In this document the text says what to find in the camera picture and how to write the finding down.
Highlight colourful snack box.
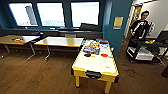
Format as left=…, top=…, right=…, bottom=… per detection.
left=83, top=45, right=101, bottom=56

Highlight red yellow game box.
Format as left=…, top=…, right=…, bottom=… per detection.
left=87, top=41, right=101, bottom=48

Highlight light grey rectangular panel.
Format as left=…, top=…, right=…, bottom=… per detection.
left=64, top=33, right=77, bottom=39

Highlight white blue-rimmed bowl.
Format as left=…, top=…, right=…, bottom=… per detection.
left=99, top=43, right=110, bottom=50

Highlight red ping pong paddle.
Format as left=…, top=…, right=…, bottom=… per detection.
left=100, top=53, right=111, bottom=59

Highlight dark grey sofa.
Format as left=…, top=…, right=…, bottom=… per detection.
left=0, top=23, right=104, bottom=41

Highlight long wooden table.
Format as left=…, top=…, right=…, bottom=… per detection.
left=34, top=36, right=85, bottom=61

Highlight bright window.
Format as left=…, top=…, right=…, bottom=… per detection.
left=8, top=2, right=39, bottom=28
left=70, top=1, right=100, bottom=28
left=36, top=2, right=66, bottom=28

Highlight black chair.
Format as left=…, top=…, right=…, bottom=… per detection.
left=38, top=30, right=50, bottom=38

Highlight white plastic crate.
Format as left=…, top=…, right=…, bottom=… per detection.
left=134, top=48, right=155, bottom=62

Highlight brown wooden door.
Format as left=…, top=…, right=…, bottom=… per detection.
left=129, top=4, right=144, bottom=34

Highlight person in black shirt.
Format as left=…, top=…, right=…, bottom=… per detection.
left=129, top=9, right=156, bottom=40

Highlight black wheeled cart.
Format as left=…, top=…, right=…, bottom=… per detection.
left=125, top=29, right=168, bottom=65

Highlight orange yellow toy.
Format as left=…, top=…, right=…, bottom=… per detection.
left=144, top=39, right=156, bottom=45

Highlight red yellow small items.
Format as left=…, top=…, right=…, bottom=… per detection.
left=11, top=37, right=26, bottom=44

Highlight light wooden table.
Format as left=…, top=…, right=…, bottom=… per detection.
left=0, top=34, right=41, bottom=61

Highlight black monitor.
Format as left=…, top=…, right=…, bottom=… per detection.
left=155, top=29, right=168, bottom=43

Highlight yellow wall sign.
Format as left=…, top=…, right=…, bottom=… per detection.
left=113, top=16, right=124, bottom=30

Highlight thin black floor cable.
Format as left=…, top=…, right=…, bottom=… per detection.
left=118, top=64, right=151, bottom=79

